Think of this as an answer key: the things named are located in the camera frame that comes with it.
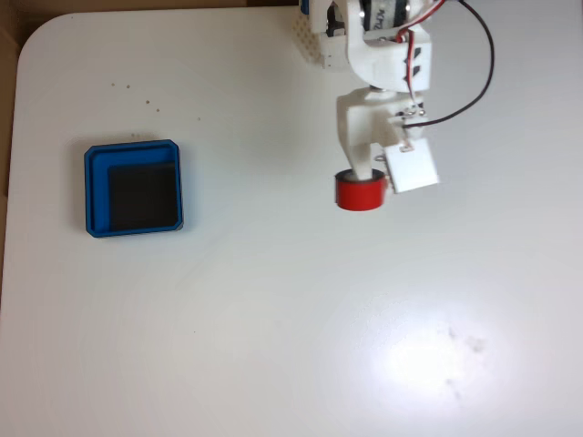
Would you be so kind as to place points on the red tape roll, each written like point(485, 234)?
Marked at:
point(357, 196)

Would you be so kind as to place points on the blue square box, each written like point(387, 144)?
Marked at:
point(98, 191)

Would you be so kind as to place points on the blue clamp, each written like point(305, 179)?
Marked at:
point(304, 5)

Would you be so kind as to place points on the white camera box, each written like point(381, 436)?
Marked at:
point(412, 166)

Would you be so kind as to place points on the white perforated base plate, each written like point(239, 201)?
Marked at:
point(305, 41)

